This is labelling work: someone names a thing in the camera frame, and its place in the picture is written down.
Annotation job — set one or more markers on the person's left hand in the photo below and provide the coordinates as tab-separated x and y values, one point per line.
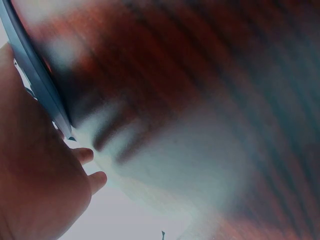
37	170

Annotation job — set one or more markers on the person's left fingers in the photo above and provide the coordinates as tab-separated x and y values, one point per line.
96	181

